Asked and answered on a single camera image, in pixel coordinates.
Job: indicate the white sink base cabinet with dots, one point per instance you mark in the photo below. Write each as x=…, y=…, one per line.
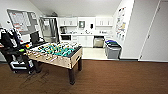
x=85, y=41

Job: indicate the black built-in microwave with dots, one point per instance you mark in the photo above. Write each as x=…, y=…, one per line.
x=66, y=37

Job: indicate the blue lid recycling bin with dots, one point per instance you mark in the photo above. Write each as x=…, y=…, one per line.
x=110, y=42

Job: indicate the foosball table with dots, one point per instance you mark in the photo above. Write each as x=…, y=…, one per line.
x=56, y=53

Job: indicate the grey trash bin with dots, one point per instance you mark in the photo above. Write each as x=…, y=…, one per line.
x=113, y=51

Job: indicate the stainless steel refrigerator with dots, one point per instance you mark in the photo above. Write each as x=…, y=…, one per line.
x=49, y=30

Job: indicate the black chair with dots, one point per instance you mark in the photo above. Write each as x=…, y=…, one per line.
x=36, y=38

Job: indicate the grey bulletin board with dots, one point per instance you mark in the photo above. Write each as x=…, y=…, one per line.
x=23, y=20

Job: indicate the black wheeled cart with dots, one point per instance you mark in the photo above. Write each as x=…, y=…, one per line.
x=15, y=50

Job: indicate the white door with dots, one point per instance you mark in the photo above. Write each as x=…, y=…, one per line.
x=156, y=31

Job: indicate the white wall cabinet four doors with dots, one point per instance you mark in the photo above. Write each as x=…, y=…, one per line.
x=104, y=21

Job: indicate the large colourful wall poster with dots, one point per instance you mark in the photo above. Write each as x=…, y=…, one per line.
x=121, y=25

